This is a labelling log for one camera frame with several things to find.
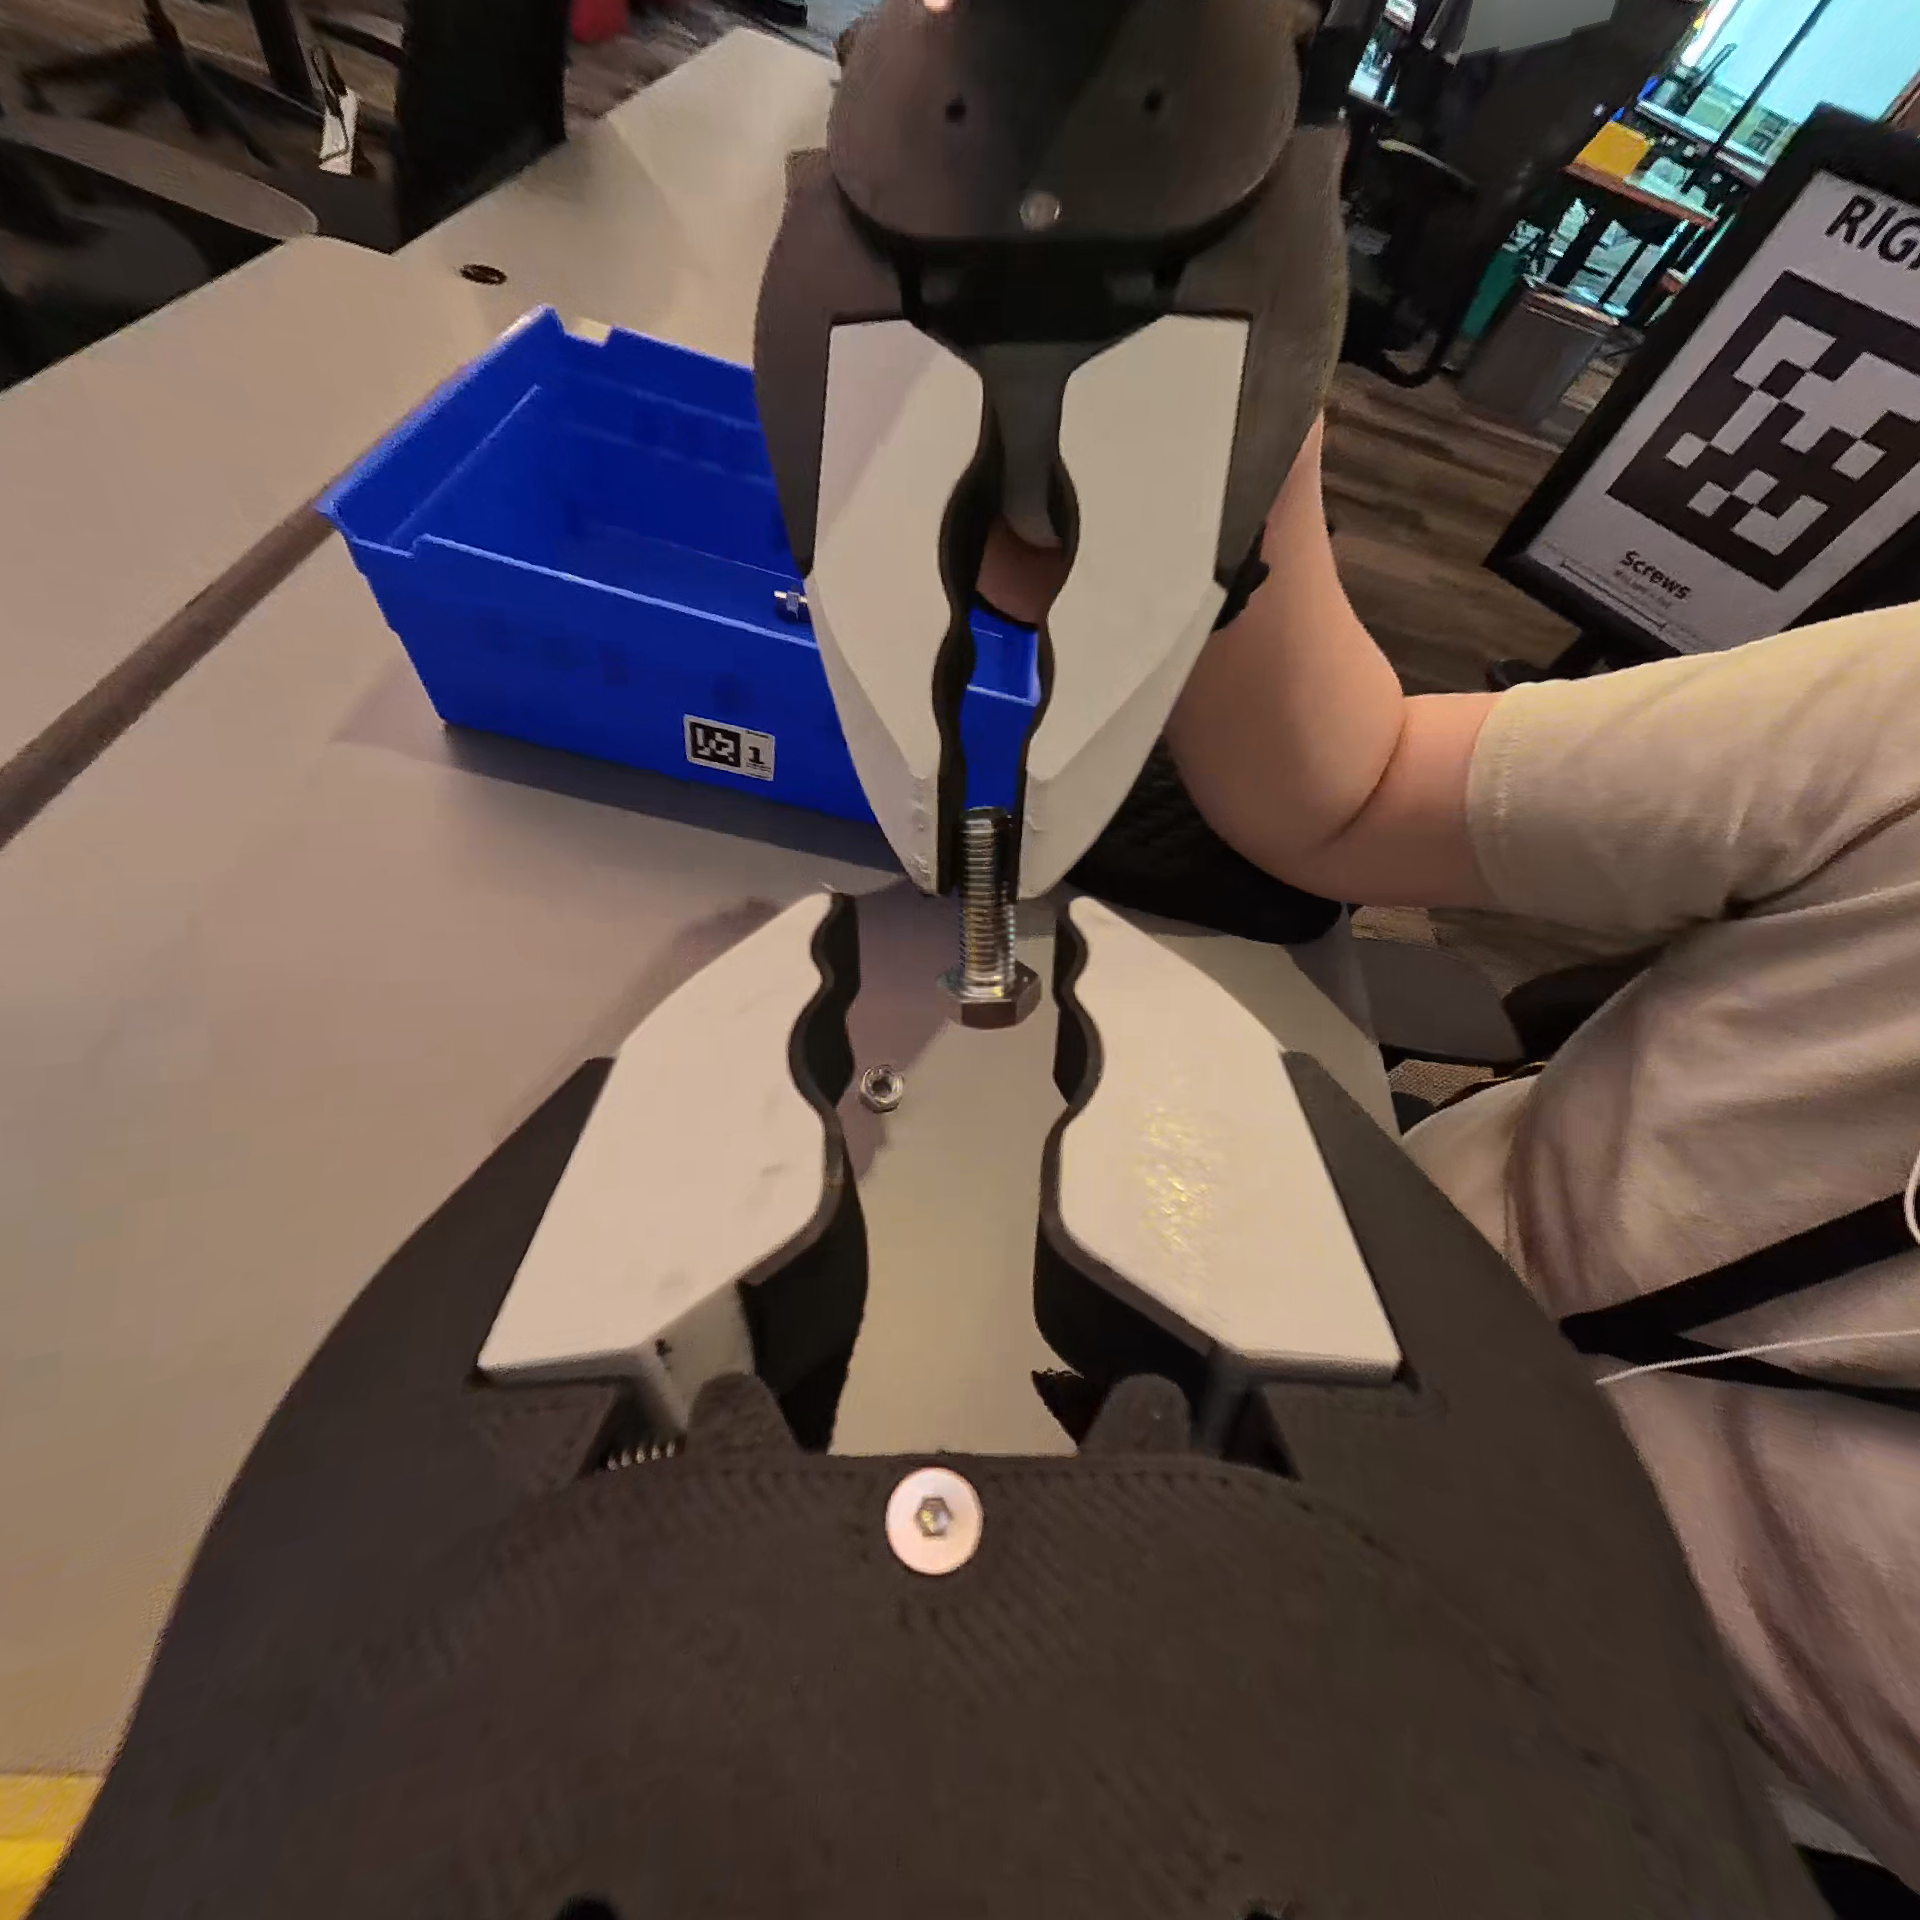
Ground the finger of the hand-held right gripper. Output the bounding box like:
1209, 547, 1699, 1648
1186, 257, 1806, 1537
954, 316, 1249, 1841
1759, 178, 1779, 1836
814, 319, 995, 899
1017, 312, 1256, 904

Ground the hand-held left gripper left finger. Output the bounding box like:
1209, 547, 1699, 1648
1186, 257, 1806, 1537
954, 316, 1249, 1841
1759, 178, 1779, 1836
479, 891, 873, 1390

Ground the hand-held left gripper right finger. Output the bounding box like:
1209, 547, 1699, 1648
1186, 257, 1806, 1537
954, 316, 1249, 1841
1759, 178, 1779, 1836
1037, 891, 1409, 1390

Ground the blue plastic bin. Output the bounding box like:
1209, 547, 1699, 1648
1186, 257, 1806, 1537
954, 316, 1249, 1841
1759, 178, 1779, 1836
319, 304, 1047, 831

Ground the person's right forearm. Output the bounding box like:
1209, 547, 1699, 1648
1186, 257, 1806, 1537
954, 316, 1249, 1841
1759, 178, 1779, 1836
1170, 420, 1503, 912

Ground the person's right hand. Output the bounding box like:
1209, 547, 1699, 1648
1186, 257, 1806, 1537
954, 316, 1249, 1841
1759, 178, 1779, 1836
979, 516, 1087, 628

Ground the black desk chair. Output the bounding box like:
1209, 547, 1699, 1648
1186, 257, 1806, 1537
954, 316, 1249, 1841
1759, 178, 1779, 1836
1358, 944, 1594, 1135

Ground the grey trash can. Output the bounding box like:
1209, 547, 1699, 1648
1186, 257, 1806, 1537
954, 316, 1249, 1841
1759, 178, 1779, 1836
1463, 286, 1634, 441

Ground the person's torso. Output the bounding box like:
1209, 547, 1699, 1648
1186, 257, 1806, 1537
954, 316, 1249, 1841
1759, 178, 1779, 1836
1401, 599, 1920, 1871

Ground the black framed marker sign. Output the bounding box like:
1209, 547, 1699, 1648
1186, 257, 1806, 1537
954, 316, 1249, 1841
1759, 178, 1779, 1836
1481, 103, 1920, 672

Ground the black lanyard strap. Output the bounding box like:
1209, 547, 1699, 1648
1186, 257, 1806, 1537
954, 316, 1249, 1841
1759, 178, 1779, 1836
1558, 1198, 1920, 1415

